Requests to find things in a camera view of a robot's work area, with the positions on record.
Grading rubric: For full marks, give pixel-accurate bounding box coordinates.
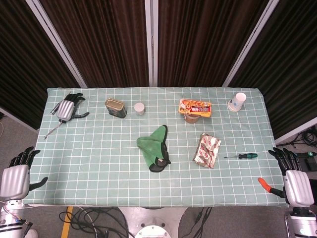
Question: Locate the black power strip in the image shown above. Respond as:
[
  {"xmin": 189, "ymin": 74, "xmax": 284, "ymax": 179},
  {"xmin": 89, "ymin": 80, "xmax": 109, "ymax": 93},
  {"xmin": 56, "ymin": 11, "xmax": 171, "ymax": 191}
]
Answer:
[{"xmin": 296, "ymin": 151, "xmax": 317, "ymax": 159}]

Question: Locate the clear jar of rubber bands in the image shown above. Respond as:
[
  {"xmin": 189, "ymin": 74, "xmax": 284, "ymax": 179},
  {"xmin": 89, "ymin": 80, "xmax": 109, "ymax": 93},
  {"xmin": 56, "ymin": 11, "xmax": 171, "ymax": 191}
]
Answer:
[{"xmin": 184, "ymin": 114, "xmax": 203, "ymax": 124}]

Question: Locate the white paper cup blue flower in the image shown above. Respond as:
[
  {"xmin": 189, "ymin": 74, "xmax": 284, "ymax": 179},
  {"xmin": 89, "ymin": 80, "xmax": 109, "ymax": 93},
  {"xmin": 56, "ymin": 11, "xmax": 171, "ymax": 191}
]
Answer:
[{"xmin": 227, "ymin": 92, "xmax": 247, "ymax": 112}]

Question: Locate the green black handled screwdriver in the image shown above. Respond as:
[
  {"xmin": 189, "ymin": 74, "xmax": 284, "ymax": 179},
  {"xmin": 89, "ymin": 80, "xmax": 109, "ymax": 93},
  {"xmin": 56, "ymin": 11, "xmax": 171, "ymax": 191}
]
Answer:
[{"xmin": 223, "ymin": 153, "xmax": 258, "ymax": 159}]

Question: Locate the dark curtain partition panel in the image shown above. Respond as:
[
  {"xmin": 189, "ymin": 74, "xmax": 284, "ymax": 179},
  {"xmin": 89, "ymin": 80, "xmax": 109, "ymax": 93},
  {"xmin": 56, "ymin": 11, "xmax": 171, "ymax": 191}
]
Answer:
[
  {"xmin": 146, "ymin": 0, "xmax": 280, "ymax": 88},
  {"xmin": 222, "ymin": 0, "xmax": 317, "ymax": 146},
  {"xmin": 0, "ymin": 0, "xmax": 81, "ymax": 131},
  {"xmin": 26, "ymin": 0, "xmax": 158, "ymax": 88}
]

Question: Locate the detached silver black robot hand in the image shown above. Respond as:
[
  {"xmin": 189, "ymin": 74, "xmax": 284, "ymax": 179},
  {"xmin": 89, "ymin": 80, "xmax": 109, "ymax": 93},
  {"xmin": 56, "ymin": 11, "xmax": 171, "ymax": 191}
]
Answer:
[{"xmin": 56, "ymin": 93, "xmax": 90, "ymax": 122}]

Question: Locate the black tangled cable pile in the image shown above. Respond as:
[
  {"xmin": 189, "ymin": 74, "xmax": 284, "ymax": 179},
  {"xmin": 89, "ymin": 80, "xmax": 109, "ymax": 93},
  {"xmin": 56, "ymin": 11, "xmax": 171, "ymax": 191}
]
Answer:
[{"xmin": 292, "ymin": 128, "xmax": 317, "ymax": 149}]

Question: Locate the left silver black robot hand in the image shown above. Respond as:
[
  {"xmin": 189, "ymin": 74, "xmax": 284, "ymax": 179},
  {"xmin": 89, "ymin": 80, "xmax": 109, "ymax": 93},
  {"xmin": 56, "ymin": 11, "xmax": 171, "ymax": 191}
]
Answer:
[{"xmin": 0, "ymin": 146, "xmax": 49, "ymax": 201}]

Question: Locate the small white lidded jar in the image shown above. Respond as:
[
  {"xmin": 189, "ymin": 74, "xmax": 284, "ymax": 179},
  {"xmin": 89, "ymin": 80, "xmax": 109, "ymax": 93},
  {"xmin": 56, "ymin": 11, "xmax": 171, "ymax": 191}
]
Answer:
[{"xmin": 134, "ymin": 102, "xmax": 146, "ymax": 116}]

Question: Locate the black floor cable bundle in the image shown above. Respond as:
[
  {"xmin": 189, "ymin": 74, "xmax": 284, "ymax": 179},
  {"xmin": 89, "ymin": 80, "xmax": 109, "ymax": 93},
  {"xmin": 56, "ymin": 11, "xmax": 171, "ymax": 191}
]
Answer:
[{"xmin": 59, "ymin": 207, "xmax": 129, "ymax": 238}]

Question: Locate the rectangular metal food tin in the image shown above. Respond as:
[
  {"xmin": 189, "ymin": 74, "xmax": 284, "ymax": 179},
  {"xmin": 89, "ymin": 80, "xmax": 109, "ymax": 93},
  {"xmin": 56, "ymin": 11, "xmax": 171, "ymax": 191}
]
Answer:
[{"xmin": 105, "ymin": 98, "xmax": 127, "ymax": 118}]

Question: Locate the black floor box device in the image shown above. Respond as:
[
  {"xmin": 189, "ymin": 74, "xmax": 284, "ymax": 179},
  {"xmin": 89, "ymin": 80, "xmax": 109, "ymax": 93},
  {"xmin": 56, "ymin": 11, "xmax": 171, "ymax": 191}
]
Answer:
[{"xmin": 303, "ymin": 158, "xmax": 317, "ymax": 172}]

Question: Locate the green white checked tablecloth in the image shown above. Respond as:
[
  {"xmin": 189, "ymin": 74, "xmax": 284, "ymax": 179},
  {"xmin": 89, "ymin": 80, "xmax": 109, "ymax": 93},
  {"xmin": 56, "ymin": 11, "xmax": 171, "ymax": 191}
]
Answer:
[{"xmin": 23, "ymin": 86, "xmax": 289, "ymax": 208}]

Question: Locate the black floor cable with plug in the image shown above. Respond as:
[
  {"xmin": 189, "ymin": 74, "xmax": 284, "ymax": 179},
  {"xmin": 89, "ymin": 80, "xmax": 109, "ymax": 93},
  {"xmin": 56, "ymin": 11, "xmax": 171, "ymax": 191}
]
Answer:
[{"xmin": 193, "ymin": 207, "xmax": 213, "ymax": 236}]

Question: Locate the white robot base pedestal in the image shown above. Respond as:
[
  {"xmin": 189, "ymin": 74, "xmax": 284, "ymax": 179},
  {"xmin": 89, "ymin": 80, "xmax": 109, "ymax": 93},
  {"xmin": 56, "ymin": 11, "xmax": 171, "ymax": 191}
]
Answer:
[{"xmin": 118, "ymin": 207, "xmax": 189, "ymax": 238}]

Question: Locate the thin metal rod tool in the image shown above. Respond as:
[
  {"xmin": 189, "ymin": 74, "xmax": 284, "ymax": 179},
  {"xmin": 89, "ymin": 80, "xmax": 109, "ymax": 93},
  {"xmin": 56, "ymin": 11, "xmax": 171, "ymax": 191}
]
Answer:
[{"xmin": 44, "ymin": 120, "xmax": 62, "ymax": 139}]

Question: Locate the yellow floor tape strip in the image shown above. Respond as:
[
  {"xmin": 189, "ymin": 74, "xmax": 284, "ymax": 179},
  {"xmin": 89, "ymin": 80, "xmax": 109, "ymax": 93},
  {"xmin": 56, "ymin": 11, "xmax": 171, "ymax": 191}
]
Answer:
[{"xmin": 60, "ymin": 206, "xmax": 74, "ymax": 238}]

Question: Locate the green cloth with black trim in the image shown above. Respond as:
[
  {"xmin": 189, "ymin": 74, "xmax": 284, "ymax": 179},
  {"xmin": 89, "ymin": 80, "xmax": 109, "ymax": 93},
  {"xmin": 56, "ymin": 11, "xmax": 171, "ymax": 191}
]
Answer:
[{"xmin": 136, "ymin": 124, "xmax": 171, "ymax": 173}]

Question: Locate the gold red foil snack bag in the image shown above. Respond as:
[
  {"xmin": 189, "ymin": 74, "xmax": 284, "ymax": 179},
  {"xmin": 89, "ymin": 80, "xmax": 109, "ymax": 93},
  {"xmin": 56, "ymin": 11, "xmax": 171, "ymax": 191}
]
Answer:
[{"xmin": 193, "ymin": 133, "xmax": 221, "ymax": 169}]

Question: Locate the orange yellow food box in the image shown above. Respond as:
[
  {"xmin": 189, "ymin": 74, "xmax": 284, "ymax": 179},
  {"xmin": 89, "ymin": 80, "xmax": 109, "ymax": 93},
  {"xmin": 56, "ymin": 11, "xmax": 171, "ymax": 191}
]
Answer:
[{"xmin": 178, "ymin": 98, "xmax": 213, "ymax": 118}]

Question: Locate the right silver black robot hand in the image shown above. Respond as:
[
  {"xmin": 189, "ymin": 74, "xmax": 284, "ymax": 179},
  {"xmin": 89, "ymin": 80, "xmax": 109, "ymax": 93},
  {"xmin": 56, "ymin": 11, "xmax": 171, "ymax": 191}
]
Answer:
[{"xmin": 257, "ymin": 146, "xmax": 315, "ymax": 208}]

